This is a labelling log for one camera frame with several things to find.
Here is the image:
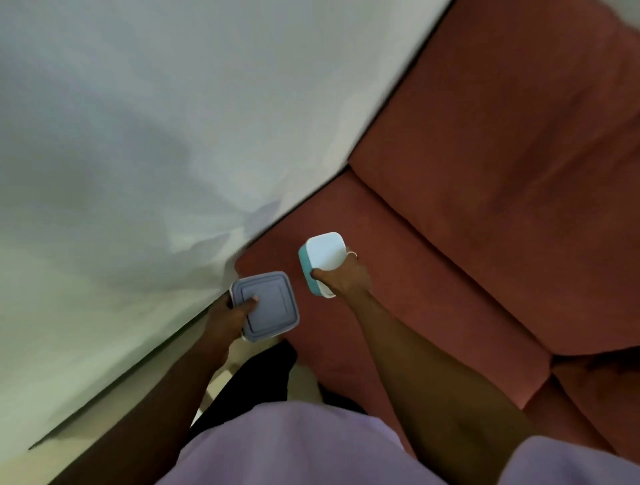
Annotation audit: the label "person's left hand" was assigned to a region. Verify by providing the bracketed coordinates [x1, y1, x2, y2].
[206, 293, 260, 351]

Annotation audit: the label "person's right hand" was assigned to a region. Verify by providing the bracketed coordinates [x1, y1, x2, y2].
[310, 251, 373, 300]

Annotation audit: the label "white and teal food container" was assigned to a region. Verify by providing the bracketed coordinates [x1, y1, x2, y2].
[298, 232, 348, 299]

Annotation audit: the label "grey lidded food container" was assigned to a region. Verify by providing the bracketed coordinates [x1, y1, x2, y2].
[229, 271, 300, 343]

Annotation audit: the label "person's right forearm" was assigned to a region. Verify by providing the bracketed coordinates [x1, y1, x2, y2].
[345, 290, 541, 485]

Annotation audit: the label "person's left forearm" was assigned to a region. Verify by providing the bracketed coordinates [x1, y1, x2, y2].
[50, 340, 231, 485]

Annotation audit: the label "black trousers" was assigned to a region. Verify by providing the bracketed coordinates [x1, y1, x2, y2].
[187, 339, 368, 443]

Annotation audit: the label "lilac shirt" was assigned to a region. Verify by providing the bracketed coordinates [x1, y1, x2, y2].
[170, 400, 640, 485]

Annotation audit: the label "red fabric sofa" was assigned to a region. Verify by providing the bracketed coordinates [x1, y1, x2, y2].
[234, 0, 640, 455]

